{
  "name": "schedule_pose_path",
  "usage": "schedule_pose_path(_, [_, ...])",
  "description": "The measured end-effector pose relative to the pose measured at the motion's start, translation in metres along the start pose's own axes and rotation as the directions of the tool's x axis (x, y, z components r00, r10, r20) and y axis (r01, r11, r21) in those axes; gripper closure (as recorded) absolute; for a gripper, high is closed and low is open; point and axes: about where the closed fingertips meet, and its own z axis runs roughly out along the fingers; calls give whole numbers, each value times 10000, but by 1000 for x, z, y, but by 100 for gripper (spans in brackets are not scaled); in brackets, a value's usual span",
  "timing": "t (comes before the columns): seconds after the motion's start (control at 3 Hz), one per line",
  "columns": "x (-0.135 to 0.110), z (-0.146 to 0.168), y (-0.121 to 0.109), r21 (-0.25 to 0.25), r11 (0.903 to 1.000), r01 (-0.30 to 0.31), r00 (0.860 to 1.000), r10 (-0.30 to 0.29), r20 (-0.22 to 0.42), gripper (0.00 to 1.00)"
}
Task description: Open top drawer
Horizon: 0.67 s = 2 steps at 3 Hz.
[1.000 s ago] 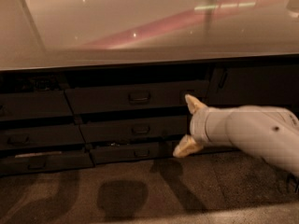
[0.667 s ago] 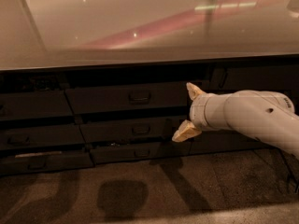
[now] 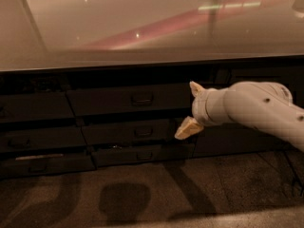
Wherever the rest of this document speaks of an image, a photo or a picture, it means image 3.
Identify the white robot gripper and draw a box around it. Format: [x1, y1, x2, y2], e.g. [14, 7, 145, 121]
[175, 81, 229, 140]

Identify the dark drawer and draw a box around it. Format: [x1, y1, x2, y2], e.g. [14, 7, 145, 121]
[82, 118, 181, 145]
[66, 84, 191, 116]
[0, 127, 86, 153]
[91, 143, 195, 167]
[0, 92, 73, 123]
[0, 153, 95, 179]

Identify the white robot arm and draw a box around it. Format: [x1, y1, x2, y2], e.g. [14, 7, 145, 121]
[175, 82, 304, 151]

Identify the dark cabinet door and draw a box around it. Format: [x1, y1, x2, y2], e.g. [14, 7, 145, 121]
[194, 66, 304, 157]

